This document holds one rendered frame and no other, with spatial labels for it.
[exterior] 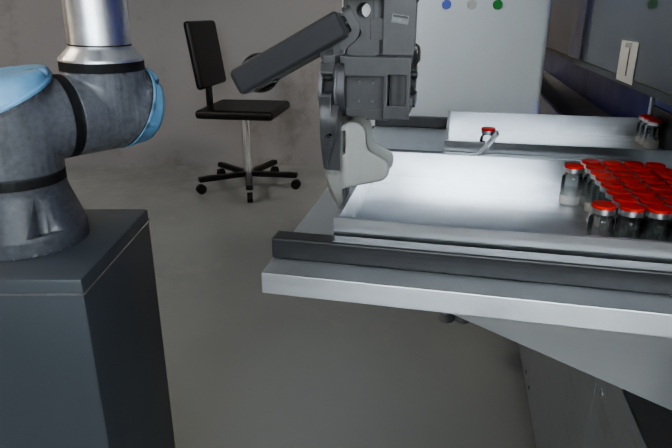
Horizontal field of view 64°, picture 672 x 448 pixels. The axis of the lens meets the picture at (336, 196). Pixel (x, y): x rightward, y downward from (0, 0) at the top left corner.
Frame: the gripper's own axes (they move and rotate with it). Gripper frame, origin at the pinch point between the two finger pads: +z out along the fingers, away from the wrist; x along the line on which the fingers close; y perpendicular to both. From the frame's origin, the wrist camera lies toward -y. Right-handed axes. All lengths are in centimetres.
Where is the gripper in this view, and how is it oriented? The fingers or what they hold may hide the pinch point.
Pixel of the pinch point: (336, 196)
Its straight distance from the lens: 54.1
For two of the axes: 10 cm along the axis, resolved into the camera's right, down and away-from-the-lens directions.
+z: 0.0, 9.5, 3.2
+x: 2.2, -3.1, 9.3
